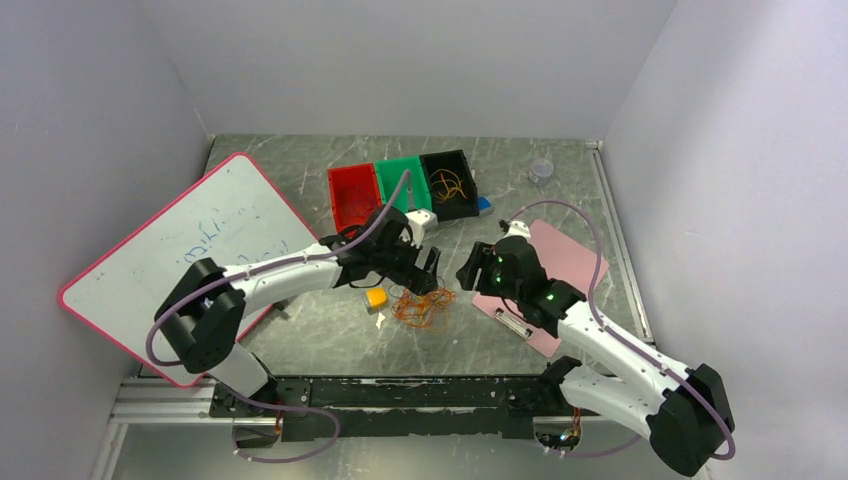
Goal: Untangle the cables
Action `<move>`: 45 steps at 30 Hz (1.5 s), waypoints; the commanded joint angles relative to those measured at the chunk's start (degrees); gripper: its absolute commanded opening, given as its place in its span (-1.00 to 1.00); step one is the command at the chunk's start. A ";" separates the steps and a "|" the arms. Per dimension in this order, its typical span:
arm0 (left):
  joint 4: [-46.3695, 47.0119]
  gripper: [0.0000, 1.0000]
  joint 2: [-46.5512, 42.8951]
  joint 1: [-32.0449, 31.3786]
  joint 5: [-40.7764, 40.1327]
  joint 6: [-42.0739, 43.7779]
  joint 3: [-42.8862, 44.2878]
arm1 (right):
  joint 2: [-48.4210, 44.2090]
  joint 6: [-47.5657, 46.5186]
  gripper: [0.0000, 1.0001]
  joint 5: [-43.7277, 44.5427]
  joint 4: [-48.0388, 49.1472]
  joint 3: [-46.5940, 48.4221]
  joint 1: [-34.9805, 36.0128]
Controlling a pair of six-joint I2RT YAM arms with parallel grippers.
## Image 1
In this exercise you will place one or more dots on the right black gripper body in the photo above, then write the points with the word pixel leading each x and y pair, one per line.
pixel 493 282

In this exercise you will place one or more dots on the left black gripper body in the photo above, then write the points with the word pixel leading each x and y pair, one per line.
pixel 398 263

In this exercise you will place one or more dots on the red plastic bin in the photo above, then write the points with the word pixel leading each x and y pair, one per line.
pixel 354 194

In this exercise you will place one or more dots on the black plastic bin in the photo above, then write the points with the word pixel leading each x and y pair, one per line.
pixel 453 191

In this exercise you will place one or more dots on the green plastic bin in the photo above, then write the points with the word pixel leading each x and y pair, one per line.
pixel 414 193

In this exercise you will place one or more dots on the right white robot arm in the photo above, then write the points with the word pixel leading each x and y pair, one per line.
pixel 682 412

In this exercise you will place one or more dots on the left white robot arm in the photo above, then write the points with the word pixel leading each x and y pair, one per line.
pixel 201 317

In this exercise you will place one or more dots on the yellow cube block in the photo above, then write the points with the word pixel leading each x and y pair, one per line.
pixel 375 299

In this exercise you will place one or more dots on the pink clipboard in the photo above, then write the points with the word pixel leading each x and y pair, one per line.
pixel 563 258

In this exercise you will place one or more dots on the small clear jar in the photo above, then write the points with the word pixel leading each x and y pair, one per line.
pixel 540 171

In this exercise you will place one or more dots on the pink framed whiteboard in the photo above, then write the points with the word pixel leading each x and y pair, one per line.
pixel 234 215

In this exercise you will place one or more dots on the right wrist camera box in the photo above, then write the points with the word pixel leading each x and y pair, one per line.
pixel 515 228

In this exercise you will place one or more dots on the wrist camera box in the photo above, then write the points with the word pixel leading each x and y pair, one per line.
pixel 419 222
pixel 515 228

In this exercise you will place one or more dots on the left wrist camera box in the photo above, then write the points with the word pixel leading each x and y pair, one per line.
pixel 419 222

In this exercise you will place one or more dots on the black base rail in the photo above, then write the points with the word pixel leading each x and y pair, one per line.
pixel 517 406

